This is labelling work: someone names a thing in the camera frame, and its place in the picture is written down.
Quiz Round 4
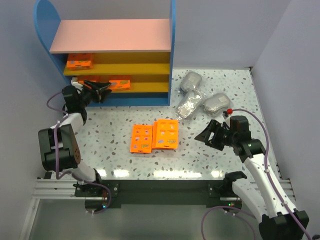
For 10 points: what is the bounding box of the orange sponge box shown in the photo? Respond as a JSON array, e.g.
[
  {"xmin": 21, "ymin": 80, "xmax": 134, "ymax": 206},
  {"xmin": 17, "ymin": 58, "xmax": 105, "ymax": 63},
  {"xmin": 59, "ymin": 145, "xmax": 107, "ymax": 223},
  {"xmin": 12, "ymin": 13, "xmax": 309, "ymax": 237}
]
[
  {"xmin": 66, "ymin": 53, "xmax": 94, "ymax": 71},
  {"xmin": 77, "ymin": 75, "xmax": 100, "ymax": 85},
  {"xmin": 130, "ymin": 124, "xmax": 153, "ymax": 154},
  {"xmin": 155, "ymin": 119, "xmax": 179, "ymax": 149},
  {"xmin": 109, "ymin": 75, "xmax": 131, "ymax": 91}
]

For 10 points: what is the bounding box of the silver sponge pack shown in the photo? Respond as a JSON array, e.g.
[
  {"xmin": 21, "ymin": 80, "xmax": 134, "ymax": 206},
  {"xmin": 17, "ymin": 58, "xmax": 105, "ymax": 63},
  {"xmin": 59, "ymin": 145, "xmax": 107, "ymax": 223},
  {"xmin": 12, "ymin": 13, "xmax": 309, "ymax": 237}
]
[
  {"xmin": 203, "ymin": 93, "xmax": 233, "ymax": 117},
  {"xmin": 175, "ymin": 89, "xmax": 206, "ymax": 120},
  {"xmin": 177, "ymin": 71, "xmax": 203, "ymax": 94}
]

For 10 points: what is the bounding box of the orange sponge box hidden lowest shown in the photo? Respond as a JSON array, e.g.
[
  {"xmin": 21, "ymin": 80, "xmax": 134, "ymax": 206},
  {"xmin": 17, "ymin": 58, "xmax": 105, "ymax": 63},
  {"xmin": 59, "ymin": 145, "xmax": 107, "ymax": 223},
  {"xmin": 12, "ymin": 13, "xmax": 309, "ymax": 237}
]
[{"xmin": 152, "ymin": 121, "xmax": 158, "ymax": 149}]

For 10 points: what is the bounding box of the orange sponge box bottom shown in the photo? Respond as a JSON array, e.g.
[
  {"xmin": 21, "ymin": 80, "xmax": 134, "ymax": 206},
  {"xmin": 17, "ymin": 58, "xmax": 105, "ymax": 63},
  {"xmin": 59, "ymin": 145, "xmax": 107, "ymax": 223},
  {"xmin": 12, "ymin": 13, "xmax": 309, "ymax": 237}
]
[{"xmin": 130, "ymin": 124, "xmax": 153, "ymax": 154}]

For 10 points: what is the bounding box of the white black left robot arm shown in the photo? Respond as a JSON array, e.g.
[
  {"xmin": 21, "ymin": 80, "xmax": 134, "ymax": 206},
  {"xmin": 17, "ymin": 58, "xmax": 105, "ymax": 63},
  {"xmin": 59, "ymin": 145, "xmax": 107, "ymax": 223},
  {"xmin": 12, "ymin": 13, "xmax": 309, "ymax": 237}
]
[{"xmin": 38, "ymin": 80, "xmax": 112, "ymax": 196}]

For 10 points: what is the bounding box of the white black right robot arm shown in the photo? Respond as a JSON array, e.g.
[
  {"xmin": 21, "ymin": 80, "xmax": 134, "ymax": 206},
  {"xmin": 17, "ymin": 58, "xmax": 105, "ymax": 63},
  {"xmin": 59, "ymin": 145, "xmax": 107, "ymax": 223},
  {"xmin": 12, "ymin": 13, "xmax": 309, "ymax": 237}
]
[{"xmin": 195, "ymin": 109, "xmax": 311, "ymax": 240}]

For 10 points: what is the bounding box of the orange sponge box on shelf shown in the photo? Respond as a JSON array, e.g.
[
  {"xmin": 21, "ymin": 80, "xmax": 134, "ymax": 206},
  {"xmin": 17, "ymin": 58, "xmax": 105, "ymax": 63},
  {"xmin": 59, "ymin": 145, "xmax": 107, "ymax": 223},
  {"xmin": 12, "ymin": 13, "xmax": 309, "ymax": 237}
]
[{"xmin": 77, "ymin": 75, "xmax": 100, "ymax": 85}]

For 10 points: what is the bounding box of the blue pink yellow shelf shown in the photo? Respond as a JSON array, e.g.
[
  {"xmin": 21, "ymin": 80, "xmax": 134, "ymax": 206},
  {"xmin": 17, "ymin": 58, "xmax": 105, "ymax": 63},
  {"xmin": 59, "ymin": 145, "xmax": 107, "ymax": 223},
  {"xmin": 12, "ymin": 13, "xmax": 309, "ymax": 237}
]
[{"xmin": 33, "ymin": 0, "xmax": 176, "ymax": 107}]

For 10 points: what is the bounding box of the silver sponge pack top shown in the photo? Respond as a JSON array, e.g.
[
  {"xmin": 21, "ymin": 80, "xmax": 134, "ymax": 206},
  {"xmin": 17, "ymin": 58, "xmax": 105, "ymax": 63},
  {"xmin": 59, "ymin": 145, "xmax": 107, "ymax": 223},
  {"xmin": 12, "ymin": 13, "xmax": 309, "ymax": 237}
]
[{"xmin": 177, "ymin": 71, "xmax": 203, "ymax": 94}]

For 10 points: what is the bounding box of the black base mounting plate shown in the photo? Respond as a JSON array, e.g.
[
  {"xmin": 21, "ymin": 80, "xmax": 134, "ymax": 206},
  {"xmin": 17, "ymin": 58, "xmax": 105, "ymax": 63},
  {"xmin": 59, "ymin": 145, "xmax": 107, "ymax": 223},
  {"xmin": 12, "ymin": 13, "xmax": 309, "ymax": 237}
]
[{"xmin": 73, "ymin": 179, "xmax": 242, "ymax": 210}]

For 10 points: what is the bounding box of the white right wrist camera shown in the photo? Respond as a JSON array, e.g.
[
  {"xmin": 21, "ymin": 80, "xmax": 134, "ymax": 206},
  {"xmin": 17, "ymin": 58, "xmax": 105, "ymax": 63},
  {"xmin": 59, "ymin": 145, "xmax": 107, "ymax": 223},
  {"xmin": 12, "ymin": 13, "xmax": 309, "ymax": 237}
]
[{"xmin": 222, "ymin": 109, "xmax": 233, "ymax": 129}]

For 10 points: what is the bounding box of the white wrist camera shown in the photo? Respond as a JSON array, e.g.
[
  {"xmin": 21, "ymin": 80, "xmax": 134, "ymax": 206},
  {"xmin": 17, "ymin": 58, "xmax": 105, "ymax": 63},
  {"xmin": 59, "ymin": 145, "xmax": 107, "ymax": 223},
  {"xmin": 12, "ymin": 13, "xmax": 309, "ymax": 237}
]
[
  {"xmin": 222, "ymin": 109, "xmax": 233, "ymax": 129},
  {"xmin": 71, "ymin": 77, "xmax": 83, "ymax": 90}
]

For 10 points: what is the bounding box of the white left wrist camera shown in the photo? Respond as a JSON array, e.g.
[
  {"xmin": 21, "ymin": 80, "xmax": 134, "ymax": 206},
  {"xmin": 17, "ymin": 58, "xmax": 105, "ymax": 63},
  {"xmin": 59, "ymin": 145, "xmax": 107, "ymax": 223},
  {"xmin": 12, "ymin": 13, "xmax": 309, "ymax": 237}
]
[{"xmin": 71, "ymin": 77, "xmax": 83, "ymax": 90}]

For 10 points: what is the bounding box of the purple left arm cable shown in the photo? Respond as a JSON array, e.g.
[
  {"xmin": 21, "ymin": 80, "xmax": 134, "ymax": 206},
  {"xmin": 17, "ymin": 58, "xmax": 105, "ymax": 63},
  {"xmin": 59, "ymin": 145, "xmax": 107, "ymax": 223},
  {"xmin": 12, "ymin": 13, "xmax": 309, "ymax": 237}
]
[{"xmin": 46, "ymin": 91, "xmax": 116, "ymax": 215}]

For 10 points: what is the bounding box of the aluminium frame rail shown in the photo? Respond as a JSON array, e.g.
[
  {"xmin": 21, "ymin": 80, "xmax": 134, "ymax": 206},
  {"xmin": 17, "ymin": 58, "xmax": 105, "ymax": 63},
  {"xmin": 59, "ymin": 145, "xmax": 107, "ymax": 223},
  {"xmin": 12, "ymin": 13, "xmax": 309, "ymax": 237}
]
[{"xmin": 19, "ymin": 178, "xmax": 76, "ymax": 240}]

